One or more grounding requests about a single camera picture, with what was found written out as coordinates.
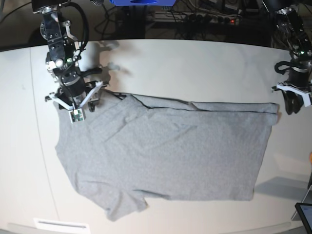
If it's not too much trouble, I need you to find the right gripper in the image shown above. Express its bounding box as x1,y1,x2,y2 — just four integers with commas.
57,78,101,112

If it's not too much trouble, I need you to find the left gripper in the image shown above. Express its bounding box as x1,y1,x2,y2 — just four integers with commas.
282,69,311,115

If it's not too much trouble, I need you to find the grey T-shirt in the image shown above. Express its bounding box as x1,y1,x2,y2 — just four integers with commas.
56,93,278,221

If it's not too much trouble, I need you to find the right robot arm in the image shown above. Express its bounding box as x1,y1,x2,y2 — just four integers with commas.
31,0,103,113

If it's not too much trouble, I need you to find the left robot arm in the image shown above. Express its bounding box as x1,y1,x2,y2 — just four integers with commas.
263,0,312,115

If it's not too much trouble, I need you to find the black tablet screen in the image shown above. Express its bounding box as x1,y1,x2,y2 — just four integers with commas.
295,203,312,234

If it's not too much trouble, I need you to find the black power strip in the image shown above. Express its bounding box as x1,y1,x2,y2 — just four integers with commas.
153,12,240,26

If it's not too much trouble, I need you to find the white paper label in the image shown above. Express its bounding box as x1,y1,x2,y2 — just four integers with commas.
33,218,89,229

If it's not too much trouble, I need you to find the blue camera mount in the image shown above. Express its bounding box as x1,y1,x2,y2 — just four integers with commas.
110,0,176,6

